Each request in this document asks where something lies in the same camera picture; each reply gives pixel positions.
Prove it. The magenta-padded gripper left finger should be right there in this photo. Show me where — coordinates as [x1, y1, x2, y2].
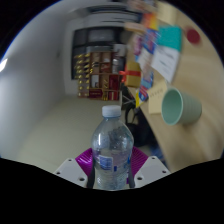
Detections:
[53, 148, 96, 189]

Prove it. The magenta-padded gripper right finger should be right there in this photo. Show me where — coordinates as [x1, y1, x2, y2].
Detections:
[126, 146, 173, 189]

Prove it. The clear plastic water bottle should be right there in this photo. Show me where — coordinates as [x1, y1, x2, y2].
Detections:
[90, 104, 135, 191]

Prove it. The pale green ribbed cup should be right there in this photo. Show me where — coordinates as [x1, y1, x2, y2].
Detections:
[161, 87, 203, 127]

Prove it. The pale yellow envelope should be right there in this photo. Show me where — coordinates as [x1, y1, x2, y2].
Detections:
[147, 79, 168, 115]

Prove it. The blue red book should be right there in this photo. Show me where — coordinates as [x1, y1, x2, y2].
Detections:
[138, 84, 150, 102]

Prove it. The yellow gift box red ribbon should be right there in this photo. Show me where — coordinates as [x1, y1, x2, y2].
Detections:
[119, 61, 143, 88]

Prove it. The wooden shelf unit with trophies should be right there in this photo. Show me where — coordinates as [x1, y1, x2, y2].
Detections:
[72, 46, 129, 102]

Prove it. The ceiling light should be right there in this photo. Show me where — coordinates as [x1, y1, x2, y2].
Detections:
[0, 57, 9, 73]

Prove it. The blue patterned book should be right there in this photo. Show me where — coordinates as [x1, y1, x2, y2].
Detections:
[143, 28, 159, 54]

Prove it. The teal book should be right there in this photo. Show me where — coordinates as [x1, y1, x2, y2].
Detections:
[156, 25, 184, 53]

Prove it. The black framed glass door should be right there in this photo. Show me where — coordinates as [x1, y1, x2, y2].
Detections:
[70, 27, 124, 80]

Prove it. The flat round red coaster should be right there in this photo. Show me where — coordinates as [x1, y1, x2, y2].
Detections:
[185, 28, 202, 45]

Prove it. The orange red book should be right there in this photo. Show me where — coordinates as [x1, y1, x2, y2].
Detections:
[143, 13, 158, 31]

